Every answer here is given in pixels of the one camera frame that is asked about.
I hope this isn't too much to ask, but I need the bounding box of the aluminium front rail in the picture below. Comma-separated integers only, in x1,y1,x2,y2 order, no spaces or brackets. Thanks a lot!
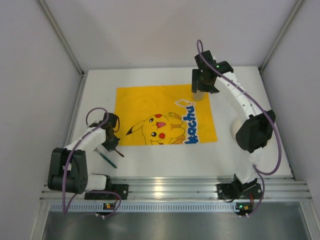
39,176,312,201

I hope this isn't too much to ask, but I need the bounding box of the right aluminium frame post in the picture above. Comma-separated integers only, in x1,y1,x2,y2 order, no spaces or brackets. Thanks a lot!
258,0,306,74

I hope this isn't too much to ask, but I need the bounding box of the beige cup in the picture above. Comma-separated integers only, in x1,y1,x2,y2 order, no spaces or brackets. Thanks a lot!
192,90,206,102

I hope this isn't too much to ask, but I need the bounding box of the yellow Pikachu placemat cloth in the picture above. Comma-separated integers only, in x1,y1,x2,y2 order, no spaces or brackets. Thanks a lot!
114,84,218,146

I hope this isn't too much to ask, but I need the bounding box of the green handled silver spoon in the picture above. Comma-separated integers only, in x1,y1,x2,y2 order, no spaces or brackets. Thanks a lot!
95,148,118,169

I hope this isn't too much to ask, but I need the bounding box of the left aluminium frame post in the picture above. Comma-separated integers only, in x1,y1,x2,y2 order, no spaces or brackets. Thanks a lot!
37,0,85,76

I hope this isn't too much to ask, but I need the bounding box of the aluminium frame post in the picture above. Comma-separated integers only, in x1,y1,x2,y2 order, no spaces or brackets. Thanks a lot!
258,0,306,74
37,0,85,76

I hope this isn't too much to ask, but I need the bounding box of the cream bear plate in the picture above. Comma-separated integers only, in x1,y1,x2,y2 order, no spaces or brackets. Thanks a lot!
230,118,242,141

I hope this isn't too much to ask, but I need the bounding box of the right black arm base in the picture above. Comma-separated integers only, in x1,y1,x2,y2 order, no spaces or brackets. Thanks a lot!
216,174,263,202

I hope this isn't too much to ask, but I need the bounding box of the slotted cable duct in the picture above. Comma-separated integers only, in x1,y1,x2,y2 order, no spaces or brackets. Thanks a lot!
49,201,251,213

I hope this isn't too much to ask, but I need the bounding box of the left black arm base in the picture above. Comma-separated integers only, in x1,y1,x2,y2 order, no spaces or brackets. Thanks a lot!
84,184,129,200

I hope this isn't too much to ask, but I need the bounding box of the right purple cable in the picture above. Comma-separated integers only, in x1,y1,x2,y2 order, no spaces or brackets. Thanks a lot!
196,39,283,217

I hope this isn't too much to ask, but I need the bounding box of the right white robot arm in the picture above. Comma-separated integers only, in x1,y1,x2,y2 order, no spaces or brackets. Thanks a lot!
191,50,276,185

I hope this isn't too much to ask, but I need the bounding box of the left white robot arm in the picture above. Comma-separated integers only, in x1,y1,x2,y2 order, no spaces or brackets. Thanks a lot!
47,112,120,194

